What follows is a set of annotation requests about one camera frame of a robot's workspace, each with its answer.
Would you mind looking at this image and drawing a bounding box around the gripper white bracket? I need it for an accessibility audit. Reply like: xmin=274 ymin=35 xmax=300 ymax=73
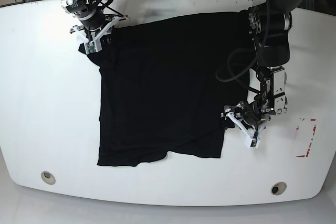
xmin=69 ymin=10 xmax=129 ymax=54
xmin=220 ymin=101 xmax=270 ymax=148

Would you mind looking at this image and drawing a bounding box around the black t-shirt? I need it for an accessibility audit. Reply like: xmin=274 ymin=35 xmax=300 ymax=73
xmin=88 ymin=10 xmax=253 ymax=167

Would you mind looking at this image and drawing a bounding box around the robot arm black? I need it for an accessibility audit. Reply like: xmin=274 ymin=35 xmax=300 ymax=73
xmin=61 ymin=0 xmax=129 ymax=55
xmin=215 ymin=0 xmax=302 ymax=148

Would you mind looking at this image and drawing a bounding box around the right table grommet hole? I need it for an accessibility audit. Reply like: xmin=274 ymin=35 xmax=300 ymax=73
xmin=271 ymin=182 xmax=287 ymax=196

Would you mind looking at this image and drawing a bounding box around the table grommet hole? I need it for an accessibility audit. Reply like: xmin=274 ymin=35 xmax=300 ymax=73
xmin=41 ymin=171 xmax=56 ymax=185
xmin=271 ymin=182 xmax=287 ymax=196

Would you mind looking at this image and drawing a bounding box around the red tape marking rectangle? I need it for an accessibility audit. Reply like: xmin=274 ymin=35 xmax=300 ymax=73
xmin=292 ymin=118 xmax=317 ymax=158

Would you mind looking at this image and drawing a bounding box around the left table grommet hole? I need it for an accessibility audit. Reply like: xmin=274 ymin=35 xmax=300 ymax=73
xmin=41 ymin=171 xmax=56 ymax=185

